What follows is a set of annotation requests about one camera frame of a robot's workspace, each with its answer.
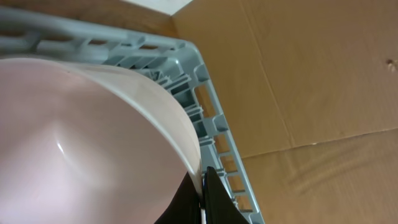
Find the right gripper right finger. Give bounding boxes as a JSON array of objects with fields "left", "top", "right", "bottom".
[{"left": 203, "top": 166, "right": 249, "bottom": 224}]

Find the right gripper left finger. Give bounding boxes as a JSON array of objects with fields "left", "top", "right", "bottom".
[{"left": 155, "top": 173, "right": 201, "bottom": 224}]

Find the light blue bowl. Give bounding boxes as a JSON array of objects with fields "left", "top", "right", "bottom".
[{"left": 1, "top": 58, "right": 202, "bottom": 223}]

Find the grey dishwasher rack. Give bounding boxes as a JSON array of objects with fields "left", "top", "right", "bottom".
[{"left": 1, "top": 7, "right": 264, "bottom": 223}]

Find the brown cardboard sheet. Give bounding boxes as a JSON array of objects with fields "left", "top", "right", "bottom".
[{"left": 174, "top": 0, "right": 397, "bottom": 223}]

